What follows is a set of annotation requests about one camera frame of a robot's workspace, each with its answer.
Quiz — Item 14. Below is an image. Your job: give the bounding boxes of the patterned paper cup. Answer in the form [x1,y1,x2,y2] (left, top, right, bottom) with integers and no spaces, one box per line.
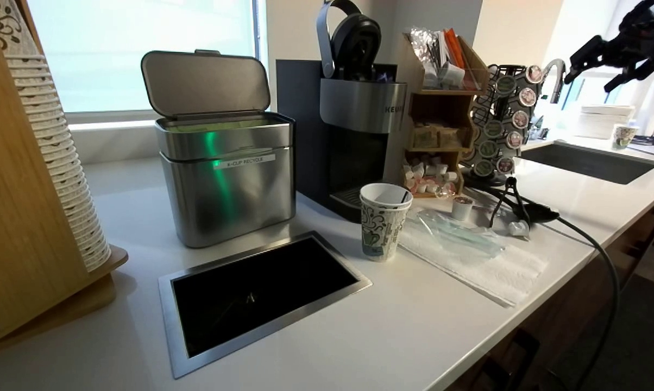
[360,180,416,263]

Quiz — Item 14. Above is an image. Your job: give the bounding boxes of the wooden condiment organizer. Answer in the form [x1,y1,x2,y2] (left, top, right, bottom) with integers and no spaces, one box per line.
[382,27,492,201]

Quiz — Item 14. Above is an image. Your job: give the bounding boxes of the orange packet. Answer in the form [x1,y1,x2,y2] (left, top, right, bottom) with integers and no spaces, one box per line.
[441,27,470,74]

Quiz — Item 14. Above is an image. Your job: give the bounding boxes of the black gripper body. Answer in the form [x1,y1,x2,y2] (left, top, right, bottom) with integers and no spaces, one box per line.
[615,0,654,60]

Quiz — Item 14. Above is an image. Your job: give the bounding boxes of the black flat rod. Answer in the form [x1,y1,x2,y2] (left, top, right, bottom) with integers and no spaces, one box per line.
[485,178,520,230]

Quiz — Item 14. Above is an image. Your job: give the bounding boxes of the black tongs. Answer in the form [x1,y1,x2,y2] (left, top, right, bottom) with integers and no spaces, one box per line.
[506,176,561,226]

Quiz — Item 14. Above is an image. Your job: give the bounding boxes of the dark counter sink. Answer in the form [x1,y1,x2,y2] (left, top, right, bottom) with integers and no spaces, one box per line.
[520,139,654,187]

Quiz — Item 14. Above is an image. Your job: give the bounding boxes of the dark power cable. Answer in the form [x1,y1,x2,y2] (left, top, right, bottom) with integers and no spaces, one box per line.
[541,209,627,391]

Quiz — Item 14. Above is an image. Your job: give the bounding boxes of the pile of creamer cups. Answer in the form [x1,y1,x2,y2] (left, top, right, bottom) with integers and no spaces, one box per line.
[402,158,464,199]

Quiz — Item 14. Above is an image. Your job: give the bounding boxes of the small patterned cup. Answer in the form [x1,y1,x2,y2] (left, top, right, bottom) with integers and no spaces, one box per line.
[612,122,639,152]

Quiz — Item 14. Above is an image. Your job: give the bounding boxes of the stainless steel bin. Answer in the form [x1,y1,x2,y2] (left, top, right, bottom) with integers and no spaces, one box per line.
[140,48,298,250]

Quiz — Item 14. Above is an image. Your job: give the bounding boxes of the white dish stack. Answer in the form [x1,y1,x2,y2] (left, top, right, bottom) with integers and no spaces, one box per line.
[574,101,637,139]

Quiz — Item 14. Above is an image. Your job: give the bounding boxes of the wooden counter cabinet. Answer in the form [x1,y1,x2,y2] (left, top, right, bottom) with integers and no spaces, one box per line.
[448,191,654,391]

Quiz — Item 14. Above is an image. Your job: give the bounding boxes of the stack of paper cups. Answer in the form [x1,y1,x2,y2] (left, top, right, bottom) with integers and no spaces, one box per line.
[0,0,115,273]

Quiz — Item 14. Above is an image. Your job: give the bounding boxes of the chrome faucet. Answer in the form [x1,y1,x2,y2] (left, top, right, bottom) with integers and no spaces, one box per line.
[540,57,570,107]

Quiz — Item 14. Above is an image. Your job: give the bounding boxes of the bundle of tea packets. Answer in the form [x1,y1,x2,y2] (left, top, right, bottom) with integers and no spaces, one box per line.
[408,27,458,88]

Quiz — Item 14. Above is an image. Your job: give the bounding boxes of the clear plastic sheet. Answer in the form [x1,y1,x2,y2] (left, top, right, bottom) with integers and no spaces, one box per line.
[398,209,596,310]

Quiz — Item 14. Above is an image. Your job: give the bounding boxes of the brown sugar packets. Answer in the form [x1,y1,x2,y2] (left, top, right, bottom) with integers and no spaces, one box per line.
[412,122,466,150]

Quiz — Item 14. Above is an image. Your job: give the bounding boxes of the black coffee maker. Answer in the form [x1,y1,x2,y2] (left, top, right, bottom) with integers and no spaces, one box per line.
[276,0,408,224]

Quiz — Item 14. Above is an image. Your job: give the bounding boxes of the bright window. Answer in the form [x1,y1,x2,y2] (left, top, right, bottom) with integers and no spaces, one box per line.
[27,0,265,122]

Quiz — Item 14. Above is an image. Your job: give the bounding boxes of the teal strip zip bag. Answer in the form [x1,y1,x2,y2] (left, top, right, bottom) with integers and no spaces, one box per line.
[412,209,506,263]

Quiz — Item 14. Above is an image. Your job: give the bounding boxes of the steel rimmed counter chute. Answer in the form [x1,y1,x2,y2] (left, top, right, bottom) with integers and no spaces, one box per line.
[158,230,372,380]

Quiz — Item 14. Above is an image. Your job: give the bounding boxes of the white creamer tub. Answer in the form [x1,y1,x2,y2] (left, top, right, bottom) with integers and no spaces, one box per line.
[441,62,468,88]

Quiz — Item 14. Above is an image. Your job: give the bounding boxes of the black wire pod carousel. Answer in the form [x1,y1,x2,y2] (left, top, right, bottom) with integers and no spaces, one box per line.
[464,62,550,191]

